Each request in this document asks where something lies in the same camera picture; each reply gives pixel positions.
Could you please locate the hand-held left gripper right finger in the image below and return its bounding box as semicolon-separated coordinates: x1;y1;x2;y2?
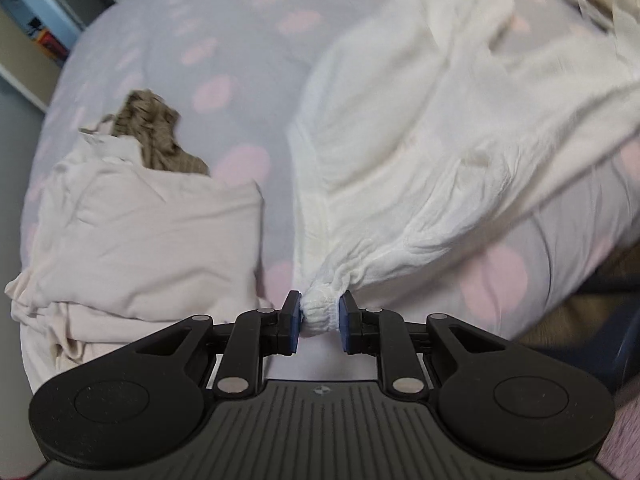
337;292;512;397

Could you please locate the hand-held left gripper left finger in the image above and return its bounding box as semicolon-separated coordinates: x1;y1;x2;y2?
131;290;306;397

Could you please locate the white crinkled garment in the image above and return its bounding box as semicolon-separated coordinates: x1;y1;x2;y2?
287;0;640;339

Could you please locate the pale pink folded garment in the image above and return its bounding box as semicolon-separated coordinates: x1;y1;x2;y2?
4;132;267;397

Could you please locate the brown striped garment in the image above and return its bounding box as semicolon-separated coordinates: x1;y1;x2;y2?
80;89;211;177

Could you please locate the grey bedsheet with pink spots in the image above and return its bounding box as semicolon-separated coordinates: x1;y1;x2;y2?
20;0;640;381

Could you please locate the row of books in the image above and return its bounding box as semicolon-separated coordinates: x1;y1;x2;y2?
27;16;70;67

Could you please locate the white bookshelf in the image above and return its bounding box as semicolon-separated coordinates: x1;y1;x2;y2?
0;0;138;113

